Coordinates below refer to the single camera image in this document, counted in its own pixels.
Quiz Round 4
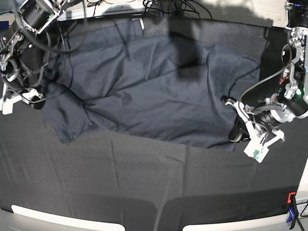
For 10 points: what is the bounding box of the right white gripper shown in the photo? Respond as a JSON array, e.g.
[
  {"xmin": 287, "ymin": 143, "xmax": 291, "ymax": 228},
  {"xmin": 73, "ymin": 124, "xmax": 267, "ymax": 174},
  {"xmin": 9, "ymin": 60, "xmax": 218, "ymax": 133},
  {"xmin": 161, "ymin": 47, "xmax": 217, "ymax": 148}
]
[{"xmin": 1, "ymin": 83, "xmax": 46, "ymax": 110}]

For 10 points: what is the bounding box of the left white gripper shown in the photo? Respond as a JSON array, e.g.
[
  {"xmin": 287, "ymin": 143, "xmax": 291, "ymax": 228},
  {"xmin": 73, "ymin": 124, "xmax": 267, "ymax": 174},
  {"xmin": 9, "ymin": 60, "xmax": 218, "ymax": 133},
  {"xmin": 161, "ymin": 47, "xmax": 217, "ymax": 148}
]
[{"xmin": 225, "ymin": 98, "xmax": 285, "ymax": 147}]

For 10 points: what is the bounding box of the dark navy t-shirt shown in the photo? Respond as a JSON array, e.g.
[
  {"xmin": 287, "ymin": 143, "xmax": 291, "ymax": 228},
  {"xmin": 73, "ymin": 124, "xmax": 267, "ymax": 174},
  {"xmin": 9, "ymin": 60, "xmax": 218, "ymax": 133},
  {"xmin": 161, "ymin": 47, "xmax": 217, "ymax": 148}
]
[{"xmin": 42, "ymin": 20, "xmax": 259, "ymax": 150}]

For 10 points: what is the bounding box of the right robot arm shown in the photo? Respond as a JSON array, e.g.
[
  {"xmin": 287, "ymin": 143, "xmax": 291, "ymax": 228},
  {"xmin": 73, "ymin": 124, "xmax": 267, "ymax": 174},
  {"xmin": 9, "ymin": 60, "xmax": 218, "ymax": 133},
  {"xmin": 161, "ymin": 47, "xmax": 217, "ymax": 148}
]
[{"xmin": 0, "ymin": 0, "xmax": 79, "ymax": 115}]

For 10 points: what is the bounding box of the red blue clamp near right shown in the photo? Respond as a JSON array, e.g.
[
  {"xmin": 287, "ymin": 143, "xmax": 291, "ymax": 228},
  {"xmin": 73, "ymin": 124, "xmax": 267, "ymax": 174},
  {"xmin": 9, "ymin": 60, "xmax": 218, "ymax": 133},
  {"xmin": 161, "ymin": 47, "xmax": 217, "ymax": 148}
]
[{"xmin": 286, "ymin": 192, "xmax": 298, "ymax": 230}]

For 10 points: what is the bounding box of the black table cover cloth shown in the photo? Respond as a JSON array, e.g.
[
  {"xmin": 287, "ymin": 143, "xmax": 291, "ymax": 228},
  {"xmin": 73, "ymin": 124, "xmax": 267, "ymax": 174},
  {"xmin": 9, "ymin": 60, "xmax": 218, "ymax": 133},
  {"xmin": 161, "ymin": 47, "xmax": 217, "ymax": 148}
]
[{"xmin": 0, "ymin": 18, "xmax": 308, "ymax": 231}]

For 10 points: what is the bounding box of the white tag on cloth edge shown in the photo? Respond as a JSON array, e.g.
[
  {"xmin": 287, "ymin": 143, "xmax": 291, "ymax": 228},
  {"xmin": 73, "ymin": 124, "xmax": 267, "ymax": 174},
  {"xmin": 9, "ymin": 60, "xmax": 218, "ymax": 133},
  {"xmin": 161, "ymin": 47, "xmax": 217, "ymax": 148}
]
[{"xmin": 132, "ymin": 18, "xmax": 145, "ymax": 30}]

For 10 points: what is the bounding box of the black cable bundle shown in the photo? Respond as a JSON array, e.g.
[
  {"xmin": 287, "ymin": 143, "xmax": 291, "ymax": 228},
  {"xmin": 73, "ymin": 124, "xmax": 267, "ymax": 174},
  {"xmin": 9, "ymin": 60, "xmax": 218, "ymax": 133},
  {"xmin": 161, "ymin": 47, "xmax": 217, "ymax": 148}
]
[{"xmin": 142, "ymin": 0, "xmax": 213, "ymax": 20}]

